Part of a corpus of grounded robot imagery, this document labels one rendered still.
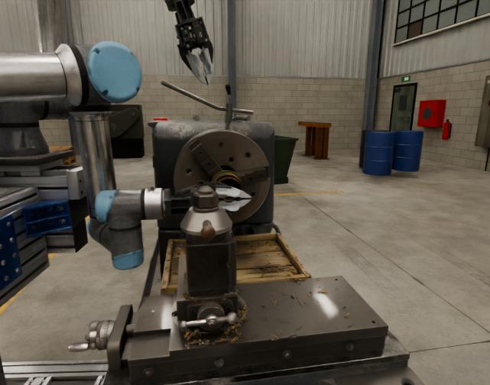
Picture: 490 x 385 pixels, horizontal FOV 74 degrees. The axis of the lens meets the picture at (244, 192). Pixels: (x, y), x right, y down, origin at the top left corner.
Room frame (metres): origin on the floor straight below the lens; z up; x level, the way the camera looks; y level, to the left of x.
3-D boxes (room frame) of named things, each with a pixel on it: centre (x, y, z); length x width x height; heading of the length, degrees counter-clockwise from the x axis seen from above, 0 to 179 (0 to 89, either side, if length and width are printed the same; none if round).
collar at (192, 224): (0.47, 0.06, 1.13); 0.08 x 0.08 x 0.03
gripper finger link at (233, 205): (0.78, 0.03, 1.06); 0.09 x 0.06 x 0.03; 99
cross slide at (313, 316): (0.48, 0.00, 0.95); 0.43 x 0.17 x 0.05; 99
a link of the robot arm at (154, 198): (0.75, 0.21, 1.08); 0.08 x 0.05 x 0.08; 9
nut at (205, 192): (0.47, 0.06, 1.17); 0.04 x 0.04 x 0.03
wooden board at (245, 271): (0.83, 0.04, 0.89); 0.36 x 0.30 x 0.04; 99
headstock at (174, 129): (1.47, 0.16, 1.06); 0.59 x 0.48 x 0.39; 9
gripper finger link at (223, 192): (0.78, 0.03, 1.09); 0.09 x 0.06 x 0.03; 99
